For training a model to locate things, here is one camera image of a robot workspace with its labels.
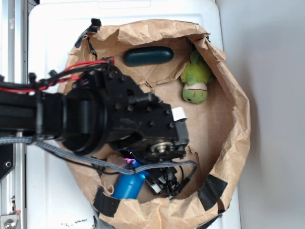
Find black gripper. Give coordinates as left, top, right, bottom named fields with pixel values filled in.
left=94, top=70, right=189, bottom=199

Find blue plastic bottle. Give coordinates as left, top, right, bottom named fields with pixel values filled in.
left=112, top=171, right=149, bottom=199

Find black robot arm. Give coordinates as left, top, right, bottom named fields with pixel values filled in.
left=0, top=64, right=190, bottom=199

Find white plastic bin lid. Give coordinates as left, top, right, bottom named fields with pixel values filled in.
left=25, top=0, right=242, bottom=229

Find green plush toy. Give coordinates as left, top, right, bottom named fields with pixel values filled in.
left=180, top=50, right=214, bottom=104

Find dark green oblong case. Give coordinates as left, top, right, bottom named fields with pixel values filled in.
left=123, top=46, right=174, bottom=66

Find brown paper bag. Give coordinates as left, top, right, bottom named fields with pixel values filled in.
left=67, top=19, right=251, bottom=229

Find grey braided cable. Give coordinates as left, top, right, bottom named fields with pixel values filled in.
left=0, top=135, right=198, bottom=176

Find red and black wires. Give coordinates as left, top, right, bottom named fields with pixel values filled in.
left=0, top=57, right=115, bottom=95

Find black mounting bracket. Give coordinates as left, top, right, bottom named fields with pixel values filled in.
left=0, top=144, right=16, bottom=181

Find aluminium frame rail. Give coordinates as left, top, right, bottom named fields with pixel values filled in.
left=0, top=0, right=28, bottom=229

